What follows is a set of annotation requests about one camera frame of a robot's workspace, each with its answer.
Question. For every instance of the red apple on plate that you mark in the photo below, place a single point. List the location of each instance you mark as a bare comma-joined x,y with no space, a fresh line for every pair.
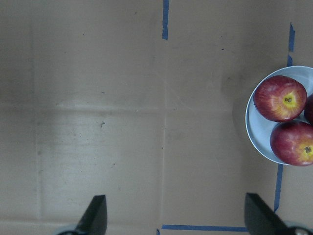
280,98

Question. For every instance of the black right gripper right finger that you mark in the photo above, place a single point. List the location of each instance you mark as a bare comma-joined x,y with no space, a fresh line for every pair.
261,220

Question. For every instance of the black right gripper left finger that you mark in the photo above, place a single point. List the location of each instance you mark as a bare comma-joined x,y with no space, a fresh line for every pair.
94,220

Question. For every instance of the red apple plate front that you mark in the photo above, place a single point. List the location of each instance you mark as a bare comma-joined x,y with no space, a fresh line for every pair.
292,143

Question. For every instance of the light blue plate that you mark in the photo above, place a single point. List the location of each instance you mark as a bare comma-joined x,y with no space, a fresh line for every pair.
258,128

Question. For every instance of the red apple plate far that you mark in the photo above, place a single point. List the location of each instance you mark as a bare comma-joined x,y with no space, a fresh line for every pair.
308,110

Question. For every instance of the red apple plate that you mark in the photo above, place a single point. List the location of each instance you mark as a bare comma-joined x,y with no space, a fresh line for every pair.
308,110
292,143

